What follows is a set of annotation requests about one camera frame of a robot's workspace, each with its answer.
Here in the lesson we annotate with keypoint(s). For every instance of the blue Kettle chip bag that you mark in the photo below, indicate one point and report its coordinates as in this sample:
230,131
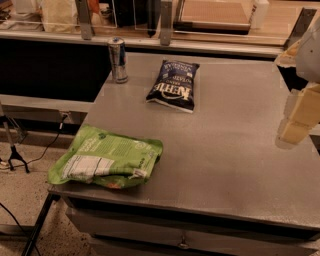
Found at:
174,86

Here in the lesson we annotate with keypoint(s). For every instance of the green snack bag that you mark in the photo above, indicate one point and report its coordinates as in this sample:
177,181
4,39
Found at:
100,157

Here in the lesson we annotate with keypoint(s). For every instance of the beige paper bag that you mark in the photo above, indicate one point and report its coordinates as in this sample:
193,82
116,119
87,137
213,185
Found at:
59,16

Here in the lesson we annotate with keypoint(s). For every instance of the metal shelf post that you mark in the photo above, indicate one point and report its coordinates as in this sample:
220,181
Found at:
166,22
84,19

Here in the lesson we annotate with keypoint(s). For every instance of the black table leg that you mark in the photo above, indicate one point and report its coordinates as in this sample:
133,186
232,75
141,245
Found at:
36,228

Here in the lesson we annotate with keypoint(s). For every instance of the grey table drawer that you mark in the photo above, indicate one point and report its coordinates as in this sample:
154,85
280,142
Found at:
112,234

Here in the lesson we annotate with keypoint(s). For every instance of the black tripod stand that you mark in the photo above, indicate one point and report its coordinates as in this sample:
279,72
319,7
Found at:
14,154

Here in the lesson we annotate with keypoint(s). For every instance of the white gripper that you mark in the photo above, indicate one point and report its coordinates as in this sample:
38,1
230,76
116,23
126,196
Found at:
310,55

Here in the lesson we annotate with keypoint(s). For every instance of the silver blue energy drink can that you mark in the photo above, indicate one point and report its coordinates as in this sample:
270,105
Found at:
117,55

